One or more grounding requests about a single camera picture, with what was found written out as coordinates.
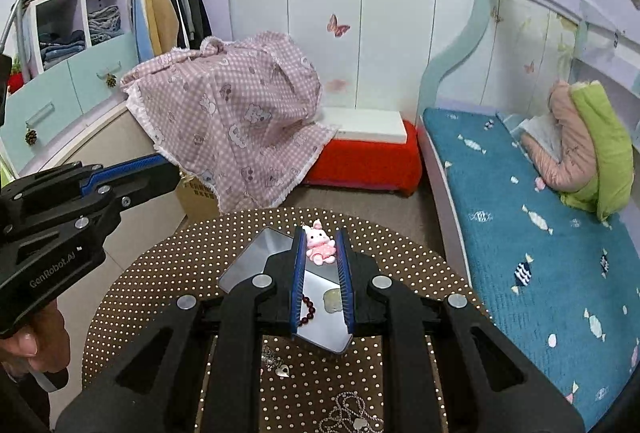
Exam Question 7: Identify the cardboard box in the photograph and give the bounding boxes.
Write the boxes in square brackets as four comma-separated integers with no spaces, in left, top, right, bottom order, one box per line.
[177,168,221,219]

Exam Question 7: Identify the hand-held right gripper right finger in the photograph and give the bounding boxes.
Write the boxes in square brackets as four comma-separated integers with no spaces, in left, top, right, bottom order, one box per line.
[335,228,586,433]

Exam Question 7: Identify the brown polka dot tablecloth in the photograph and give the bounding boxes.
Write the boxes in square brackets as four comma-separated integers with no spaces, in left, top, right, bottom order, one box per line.
[81,208,493,433]

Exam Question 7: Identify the red bead bracelet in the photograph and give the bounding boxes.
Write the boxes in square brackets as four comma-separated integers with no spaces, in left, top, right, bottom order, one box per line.
[298,294,317,328]

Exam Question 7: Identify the folded grey clothes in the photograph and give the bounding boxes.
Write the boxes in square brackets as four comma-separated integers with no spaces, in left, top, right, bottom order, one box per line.
[87,5,122,44]

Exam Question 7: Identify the blue candy print bedsheet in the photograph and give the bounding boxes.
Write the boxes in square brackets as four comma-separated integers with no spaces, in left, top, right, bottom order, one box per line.
[422,107,640,429]

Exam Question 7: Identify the white board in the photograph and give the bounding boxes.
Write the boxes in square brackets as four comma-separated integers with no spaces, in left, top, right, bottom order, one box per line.
[315,108,407,144]

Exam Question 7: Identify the silver chain necklace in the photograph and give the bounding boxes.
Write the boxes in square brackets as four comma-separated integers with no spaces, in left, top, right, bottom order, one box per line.
[320,392,386,433]

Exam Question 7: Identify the pink bunny charm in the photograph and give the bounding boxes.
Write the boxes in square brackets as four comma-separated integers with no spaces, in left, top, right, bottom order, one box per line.
[305,220,337,267]

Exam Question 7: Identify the metal tin box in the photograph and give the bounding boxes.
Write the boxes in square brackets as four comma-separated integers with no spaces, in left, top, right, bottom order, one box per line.
[217,227,356,356]

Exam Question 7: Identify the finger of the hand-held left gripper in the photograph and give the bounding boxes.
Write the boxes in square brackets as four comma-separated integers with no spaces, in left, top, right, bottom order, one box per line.
[75,160,182,236]
[10,153,168,200]

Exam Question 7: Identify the pink checked bear cloth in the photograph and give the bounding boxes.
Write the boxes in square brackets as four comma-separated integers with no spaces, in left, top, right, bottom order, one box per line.
[120,31,341,216]

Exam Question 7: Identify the lilac and teal wardrobe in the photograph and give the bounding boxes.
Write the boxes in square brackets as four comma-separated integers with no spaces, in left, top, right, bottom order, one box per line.
[0,0,236,186]

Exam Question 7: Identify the row of hanging clothes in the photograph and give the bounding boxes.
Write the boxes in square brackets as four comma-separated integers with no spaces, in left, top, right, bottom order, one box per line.
[125,0,213,64]

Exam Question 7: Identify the pink and green quilt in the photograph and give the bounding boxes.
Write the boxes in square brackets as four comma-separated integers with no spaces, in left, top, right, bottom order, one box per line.
[520,80,636,221]

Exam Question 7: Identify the person's left hand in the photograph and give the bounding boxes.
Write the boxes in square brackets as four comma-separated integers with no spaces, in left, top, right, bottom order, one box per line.
[0,305,71,376]

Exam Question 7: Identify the red stool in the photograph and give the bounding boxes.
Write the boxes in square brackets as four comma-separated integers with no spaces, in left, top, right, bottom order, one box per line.
[300,120,425,198]

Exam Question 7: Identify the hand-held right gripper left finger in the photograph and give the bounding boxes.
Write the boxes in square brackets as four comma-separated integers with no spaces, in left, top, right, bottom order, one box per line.
[54,227,307,433]

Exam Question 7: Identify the teal bunk bed frame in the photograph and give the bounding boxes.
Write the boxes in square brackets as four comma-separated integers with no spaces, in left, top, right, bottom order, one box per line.
[417,0,640,433]

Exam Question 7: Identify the white pillow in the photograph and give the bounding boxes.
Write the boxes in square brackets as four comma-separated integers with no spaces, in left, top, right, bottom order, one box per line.
[510,113,566,160]

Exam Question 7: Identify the folded jeans stack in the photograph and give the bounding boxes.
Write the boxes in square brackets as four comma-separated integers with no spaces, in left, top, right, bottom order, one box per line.
[40,29,86,66]

